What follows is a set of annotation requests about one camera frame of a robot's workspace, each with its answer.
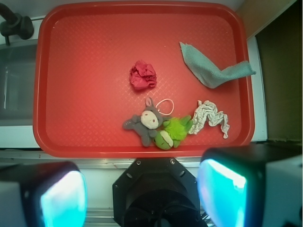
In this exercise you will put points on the crumpled white paper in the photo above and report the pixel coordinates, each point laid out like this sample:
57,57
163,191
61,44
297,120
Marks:
207,112

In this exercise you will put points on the crumpled red paper ball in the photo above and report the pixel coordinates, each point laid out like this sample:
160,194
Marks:
142,76

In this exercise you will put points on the green plush toy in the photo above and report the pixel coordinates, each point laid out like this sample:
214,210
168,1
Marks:
173,132

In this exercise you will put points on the red plastic tray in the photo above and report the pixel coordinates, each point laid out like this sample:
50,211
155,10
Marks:
82,91

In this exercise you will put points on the stainless steel sink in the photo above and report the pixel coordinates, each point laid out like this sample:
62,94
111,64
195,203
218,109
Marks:
17,77

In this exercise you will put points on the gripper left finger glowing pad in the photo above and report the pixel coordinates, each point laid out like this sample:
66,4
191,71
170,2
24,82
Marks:
43,195

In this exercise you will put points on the grey-green folded cloth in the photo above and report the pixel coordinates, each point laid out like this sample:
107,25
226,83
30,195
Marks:
207,72

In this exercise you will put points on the grey donkey plush toy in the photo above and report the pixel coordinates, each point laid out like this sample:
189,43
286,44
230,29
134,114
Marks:
147,123

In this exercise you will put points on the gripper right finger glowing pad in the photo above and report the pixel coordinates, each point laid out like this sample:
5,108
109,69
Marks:
258,185

